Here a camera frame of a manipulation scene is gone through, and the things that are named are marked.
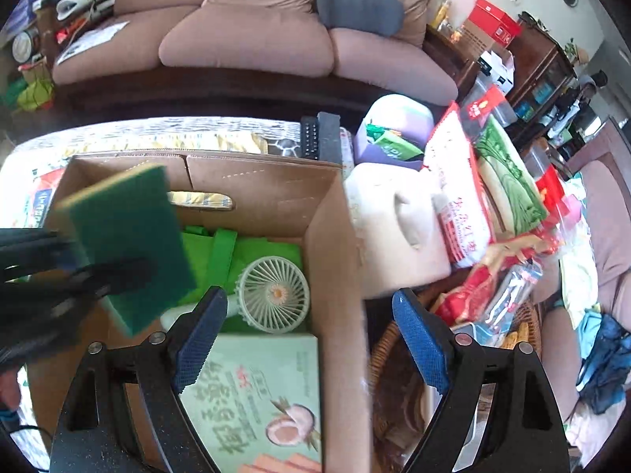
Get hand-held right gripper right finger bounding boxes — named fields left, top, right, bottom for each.
left=392, top=288, right=568, bottom=473

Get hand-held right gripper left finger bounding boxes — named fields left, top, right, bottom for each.
left=49, top=286, right=228, bottom=473

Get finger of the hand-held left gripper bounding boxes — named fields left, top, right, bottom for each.
left=0, top=256, right=155, bottom=356
left=0, top=228, right=80, bottom=283

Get green and yellow sponge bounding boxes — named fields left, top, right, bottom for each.
left=47, top=164, right=198, bottom=337

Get brown cardboard box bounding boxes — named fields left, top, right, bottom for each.
left=24, top=153, right=373, bottom=473

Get green fabric tote bag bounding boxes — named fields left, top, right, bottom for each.
left=180, top=225, right=304, bottom=333

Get brown wicker basket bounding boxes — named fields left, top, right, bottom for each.
left=369, top=300, right=543, bottom=473

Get pale green snack box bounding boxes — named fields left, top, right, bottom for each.
left=178, top=333, right=322, bottom=473

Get small pale green fan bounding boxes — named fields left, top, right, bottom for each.
left=160, top=256, right=311, bottom=334

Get red snack packet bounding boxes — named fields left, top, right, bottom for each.
left=434, top=234, right=558, bottom=326

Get clear plastic packet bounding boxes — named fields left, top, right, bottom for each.
left=485, top=261, right=543, bottom=326

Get white plastic jug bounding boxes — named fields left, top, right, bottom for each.
left=344, top=162, right=452, bottom=296

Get yellow green bag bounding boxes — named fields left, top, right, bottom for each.
left=17, top=79, right=54, bottom=112

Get white bag with red print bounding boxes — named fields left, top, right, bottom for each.
left=424, top=103, right=494, bottom=269

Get blue cloth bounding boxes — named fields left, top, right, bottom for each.
left=577, top=313, right=631, bottom=415

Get green printed noodle packet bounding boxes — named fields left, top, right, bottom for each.
left=476, top=115, right=549, bottom=237

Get green snack packet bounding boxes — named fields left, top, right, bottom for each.
left=366, top=124, right=424, bottom=162

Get white paper sheet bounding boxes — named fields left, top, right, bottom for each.
left=56, top=20, right=130, bottom=65

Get pink armchair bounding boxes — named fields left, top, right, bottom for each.
left=537, top=123, right=631, bottom=405

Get black remote control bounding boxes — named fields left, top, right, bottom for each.
left=301, top=112, right=342, bottom=162

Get purple and white container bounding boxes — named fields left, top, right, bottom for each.
left=352, top=95, right=435, bottom=171

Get clear container with red label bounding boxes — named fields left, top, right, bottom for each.
left=461, top=84, right=516, bottom=131

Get beige sofa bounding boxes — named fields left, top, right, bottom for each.
left=52, top=0, right=459, bottom=104

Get white and black box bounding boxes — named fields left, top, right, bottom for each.
left=478, top=49, right=514, bottom=94

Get dark wooden side table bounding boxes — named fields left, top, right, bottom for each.
left=424, top=24, right=479, bottom=99

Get dark wooden cabinet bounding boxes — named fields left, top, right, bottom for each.
left=508, top=15, right=577, bottom=139

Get yellow bottles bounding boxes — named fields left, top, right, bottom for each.
left=429, top=0, right=452, bottom=30

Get red box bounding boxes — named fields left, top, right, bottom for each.
left=466, top=0, right=522, bottom=43

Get grey pillow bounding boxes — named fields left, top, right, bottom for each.
left=315, top=0, right=405, bottom=36

